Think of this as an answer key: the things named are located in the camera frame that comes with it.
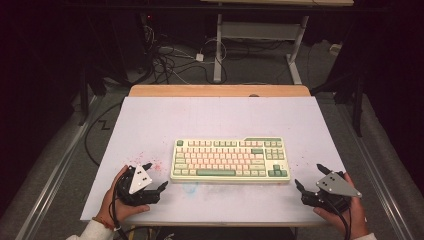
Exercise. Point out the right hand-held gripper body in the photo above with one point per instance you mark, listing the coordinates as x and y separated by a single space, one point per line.
336 186

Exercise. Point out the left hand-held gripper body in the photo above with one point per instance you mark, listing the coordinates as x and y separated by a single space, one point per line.
140 178

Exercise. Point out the cream and green mechanical keyboard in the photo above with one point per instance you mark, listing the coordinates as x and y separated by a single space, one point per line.
226 156

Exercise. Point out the person's right hand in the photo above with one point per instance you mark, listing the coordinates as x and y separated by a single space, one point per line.
358 218

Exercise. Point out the person's left hand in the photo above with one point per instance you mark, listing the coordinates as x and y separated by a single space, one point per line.
109 208

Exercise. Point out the white board table cover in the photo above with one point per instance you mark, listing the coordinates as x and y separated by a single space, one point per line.
216 116

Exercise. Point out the black stand leg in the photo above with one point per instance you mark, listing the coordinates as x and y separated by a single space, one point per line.
83 100

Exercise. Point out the small white floor box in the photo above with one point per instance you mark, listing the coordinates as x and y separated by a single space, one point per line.
335 49

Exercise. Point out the white power adapter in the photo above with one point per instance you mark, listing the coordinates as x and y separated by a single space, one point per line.
199 57

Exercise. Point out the metal floor rail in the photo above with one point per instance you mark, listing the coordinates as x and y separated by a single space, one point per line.
56 176
376 173

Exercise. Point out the white metal desk frame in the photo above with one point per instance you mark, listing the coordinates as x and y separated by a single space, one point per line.
218 50

